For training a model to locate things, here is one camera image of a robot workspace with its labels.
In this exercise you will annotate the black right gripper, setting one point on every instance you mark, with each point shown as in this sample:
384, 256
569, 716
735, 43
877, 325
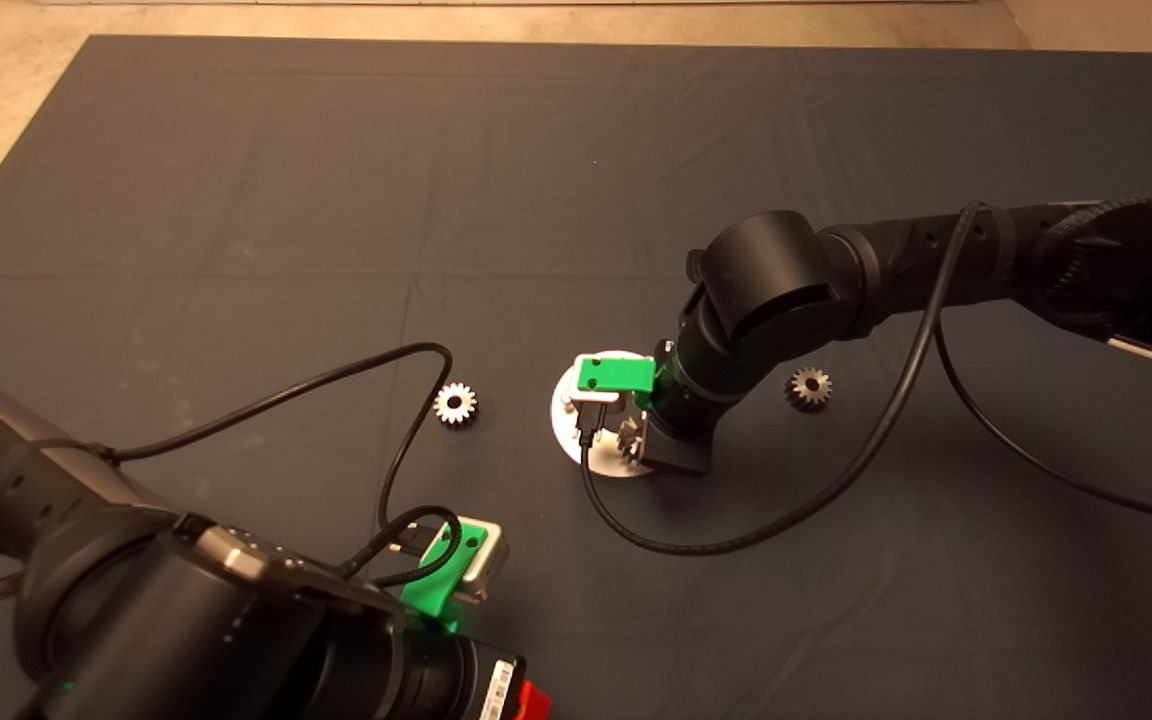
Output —
681, 438

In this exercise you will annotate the dark steel planetary gear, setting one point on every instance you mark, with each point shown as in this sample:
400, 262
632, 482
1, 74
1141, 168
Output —
629, 440
798, 395

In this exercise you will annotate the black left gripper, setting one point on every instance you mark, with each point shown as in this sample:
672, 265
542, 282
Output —
456, 680

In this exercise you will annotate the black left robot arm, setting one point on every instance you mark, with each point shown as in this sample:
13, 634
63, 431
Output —
136, 620

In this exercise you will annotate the shiny steel planetary gear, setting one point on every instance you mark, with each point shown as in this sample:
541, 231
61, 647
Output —
443, 399

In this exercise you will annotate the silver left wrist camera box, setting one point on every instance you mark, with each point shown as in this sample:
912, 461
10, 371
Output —
488, 570

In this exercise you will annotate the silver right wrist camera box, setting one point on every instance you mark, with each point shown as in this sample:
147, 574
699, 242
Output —
591, 397

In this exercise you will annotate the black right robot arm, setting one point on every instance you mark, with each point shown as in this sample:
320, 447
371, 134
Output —
776, 285

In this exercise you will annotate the round metal carrier plate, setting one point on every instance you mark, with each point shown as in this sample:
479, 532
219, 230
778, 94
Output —
564, 425

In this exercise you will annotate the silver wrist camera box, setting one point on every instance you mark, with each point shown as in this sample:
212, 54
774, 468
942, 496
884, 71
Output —
591, 397
488, 570

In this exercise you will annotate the dark grey table cloth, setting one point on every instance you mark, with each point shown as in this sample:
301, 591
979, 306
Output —
576, 200

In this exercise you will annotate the green left camera mount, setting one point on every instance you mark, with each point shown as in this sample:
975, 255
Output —
431, 600

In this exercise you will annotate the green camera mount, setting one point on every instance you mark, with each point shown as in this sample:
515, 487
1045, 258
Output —
616, 375
431, 600

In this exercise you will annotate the green right camera mount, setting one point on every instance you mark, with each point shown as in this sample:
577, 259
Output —
616, 375

